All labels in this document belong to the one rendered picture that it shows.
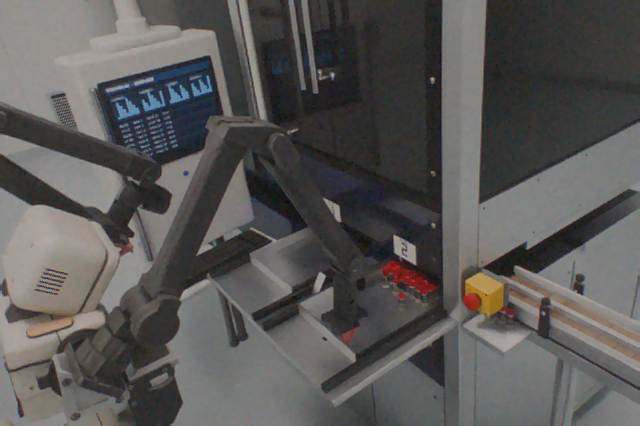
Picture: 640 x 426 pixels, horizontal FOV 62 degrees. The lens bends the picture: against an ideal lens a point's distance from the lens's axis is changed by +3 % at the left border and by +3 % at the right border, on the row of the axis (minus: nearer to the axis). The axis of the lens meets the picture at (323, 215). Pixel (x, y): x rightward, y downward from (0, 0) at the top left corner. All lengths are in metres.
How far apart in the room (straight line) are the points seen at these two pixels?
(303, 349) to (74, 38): 5.41
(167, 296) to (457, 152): 0.67
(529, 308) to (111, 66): 1.37
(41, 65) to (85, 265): 5.40
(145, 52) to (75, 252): 0.92
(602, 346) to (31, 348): 1.15
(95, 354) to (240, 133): 0.44
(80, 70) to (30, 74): 4.65
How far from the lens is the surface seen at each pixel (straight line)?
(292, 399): 2.49
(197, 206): 0.93
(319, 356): 1.36
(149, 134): 1.85
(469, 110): 1.17
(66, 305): 1.10
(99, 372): 1.01
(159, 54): 1.85
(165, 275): 0.96
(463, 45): 1.12
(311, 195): 1.04
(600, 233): 1.87
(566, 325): 1.39
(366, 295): 1.53
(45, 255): 1.06
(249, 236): 2.02
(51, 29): 6.39
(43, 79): 6.42
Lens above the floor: 1.81
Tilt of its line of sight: 28 degrees down
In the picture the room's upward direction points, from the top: 7 degrees counter-clockwise
